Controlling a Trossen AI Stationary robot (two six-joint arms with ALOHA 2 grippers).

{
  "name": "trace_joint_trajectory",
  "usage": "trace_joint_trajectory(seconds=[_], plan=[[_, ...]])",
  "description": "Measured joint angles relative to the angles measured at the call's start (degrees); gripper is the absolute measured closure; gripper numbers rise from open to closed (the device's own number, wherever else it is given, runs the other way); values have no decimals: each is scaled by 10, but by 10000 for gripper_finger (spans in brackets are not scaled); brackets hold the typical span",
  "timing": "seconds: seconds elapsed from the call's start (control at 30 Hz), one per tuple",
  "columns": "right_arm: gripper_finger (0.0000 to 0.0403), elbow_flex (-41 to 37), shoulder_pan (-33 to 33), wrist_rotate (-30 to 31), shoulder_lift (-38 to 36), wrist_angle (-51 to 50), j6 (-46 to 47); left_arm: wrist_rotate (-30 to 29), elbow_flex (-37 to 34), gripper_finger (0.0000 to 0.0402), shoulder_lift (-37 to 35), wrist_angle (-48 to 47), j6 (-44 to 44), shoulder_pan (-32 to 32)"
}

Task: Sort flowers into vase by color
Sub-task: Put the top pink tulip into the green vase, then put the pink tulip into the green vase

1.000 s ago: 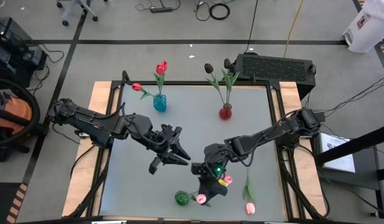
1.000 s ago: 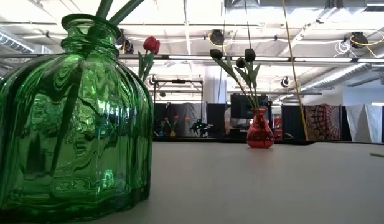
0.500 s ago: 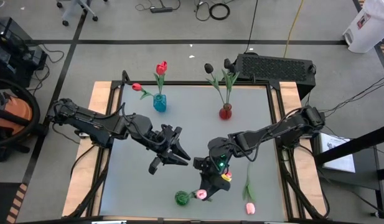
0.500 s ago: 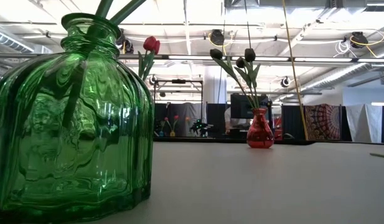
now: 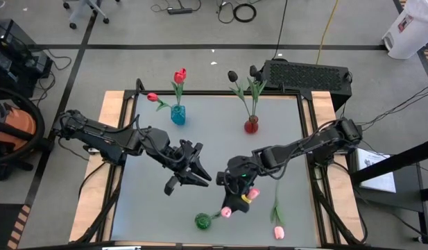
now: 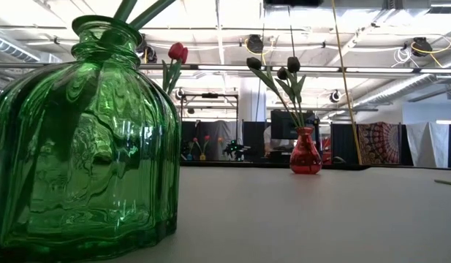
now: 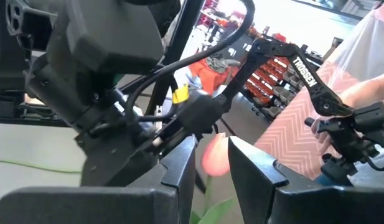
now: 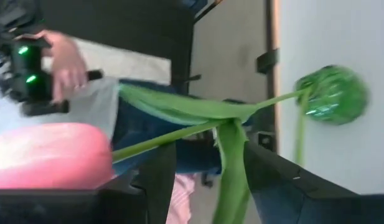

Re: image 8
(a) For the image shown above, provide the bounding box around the black handle with green lights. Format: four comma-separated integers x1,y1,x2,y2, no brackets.
0,18,104,118

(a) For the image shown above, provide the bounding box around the person's hand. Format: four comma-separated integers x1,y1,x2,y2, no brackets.
35,29,88,103

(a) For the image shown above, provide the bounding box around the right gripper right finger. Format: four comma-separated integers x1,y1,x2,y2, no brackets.
244,142,384,224

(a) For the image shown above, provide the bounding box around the person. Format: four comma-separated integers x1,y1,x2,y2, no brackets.
63,76,223,224

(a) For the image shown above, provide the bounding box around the green glass vase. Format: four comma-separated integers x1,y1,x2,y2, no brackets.
294,64,370,126

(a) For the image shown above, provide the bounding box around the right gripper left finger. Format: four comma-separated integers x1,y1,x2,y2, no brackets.
0,143,177,224

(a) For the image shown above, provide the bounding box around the pink artificial tulip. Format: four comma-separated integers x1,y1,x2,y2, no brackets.
293,91,309,167
0,83,307,224

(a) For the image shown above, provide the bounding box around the large black panel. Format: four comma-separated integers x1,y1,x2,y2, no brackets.
39,0,197,94

